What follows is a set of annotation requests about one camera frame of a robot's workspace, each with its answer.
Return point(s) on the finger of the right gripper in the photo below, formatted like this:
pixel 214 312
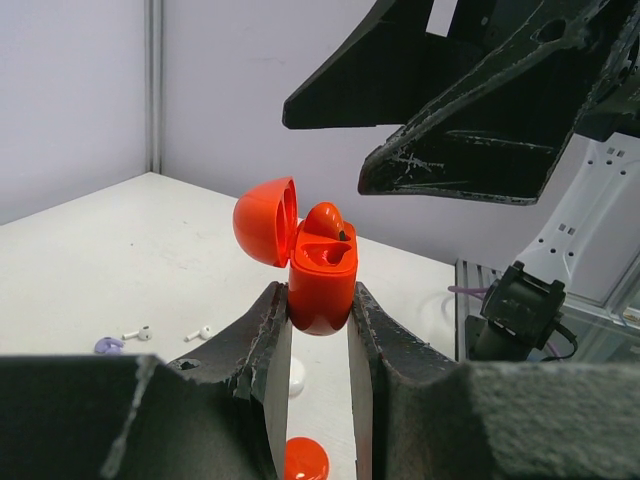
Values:
pixel 386 70
pixel 498 133

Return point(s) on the white earbud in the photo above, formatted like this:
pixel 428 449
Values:
pixel 144 333
pixel 204 333

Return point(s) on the white earbud case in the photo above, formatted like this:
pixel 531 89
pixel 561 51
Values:
pixel 297 377

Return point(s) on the purple earbud pair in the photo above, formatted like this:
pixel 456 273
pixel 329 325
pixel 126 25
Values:
pixel 109 346

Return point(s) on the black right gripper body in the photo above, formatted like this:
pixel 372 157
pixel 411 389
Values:
pixel 487 24

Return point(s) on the orange earbud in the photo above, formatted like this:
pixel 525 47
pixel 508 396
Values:
pixel 325 220

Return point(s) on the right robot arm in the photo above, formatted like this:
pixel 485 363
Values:
pixel 522 307

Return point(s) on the white earbud upper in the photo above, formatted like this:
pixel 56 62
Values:
pixel 144 333

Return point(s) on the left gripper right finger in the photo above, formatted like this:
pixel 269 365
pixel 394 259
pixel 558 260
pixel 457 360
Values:
pixel 419 415

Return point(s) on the orange earbud case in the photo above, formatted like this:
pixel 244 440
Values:
pixel 322 271
pixel 305 459

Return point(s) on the white earbud lower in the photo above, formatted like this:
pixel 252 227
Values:
pixel 204 333

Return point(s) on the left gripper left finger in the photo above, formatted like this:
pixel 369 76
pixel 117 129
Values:
pixel 218 411

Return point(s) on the aluminium mounting rail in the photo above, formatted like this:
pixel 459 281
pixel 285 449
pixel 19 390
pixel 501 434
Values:
pixel 470 310

